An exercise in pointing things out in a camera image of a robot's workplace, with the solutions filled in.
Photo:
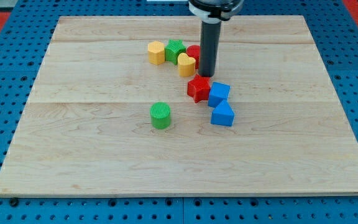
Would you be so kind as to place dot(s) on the yellow hexagon block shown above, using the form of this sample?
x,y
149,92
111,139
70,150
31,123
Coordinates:
x,y
156,52

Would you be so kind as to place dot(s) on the green cylinder block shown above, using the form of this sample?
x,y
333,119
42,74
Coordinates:
x,y
160,115

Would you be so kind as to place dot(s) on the blue triangle block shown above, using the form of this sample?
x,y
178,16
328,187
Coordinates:
x,y
223,114

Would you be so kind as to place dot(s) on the wooden board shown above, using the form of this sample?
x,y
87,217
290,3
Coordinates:
x,y
86,131

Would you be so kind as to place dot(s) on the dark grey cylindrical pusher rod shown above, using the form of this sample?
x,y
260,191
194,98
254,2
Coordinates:
x,y
209,41

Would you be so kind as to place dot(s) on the blue cube block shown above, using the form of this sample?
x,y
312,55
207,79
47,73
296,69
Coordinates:
x,y
217,93

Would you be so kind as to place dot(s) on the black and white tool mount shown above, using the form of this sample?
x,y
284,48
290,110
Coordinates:
x,y
215,11

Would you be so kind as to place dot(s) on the green star block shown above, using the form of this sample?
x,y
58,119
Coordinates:
x,y
173,49

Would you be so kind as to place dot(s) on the yellow heart block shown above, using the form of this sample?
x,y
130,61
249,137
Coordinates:
x,y
186,65

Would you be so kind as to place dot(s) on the red circle block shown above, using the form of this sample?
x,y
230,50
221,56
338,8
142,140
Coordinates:
x,y
194,52

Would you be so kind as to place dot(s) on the red star block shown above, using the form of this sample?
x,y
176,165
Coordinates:
x,y
199,88

